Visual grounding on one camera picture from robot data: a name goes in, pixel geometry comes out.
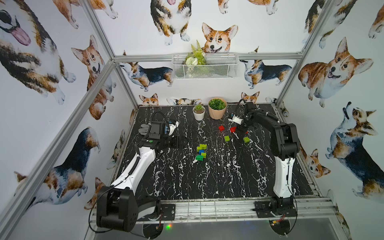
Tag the dark green lego brick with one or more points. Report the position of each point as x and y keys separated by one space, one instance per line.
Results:
x=199 y=158

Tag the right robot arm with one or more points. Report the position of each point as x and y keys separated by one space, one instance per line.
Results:
x=284 y=145

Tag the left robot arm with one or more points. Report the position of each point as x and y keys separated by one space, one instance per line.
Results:
x=117 y=206

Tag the small white plant pot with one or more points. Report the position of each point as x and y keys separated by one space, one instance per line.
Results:
x=199 y=112

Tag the large beige plant pot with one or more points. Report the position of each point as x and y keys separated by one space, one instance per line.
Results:
x=217 y=108

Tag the grey work glove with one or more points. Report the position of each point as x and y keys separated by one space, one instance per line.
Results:
x=144 y=129

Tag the green fern plant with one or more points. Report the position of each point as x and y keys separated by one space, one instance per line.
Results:
x=196 y=55

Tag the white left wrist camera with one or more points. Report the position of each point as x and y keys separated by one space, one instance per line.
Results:
x=173 y=125

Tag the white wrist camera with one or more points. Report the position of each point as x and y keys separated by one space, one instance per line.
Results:
x=236 y=120
x=173 y=125

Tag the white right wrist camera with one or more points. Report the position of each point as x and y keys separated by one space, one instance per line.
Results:
x=236 y=120

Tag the white wire basket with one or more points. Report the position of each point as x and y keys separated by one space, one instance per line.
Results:
x=208 y=66

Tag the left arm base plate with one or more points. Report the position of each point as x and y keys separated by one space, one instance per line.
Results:
x=164 y=212

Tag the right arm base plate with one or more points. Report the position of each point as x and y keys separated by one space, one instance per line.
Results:
x=266 y=209

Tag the aluminium front rail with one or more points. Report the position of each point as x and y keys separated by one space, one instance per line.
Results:
x=242 y=210

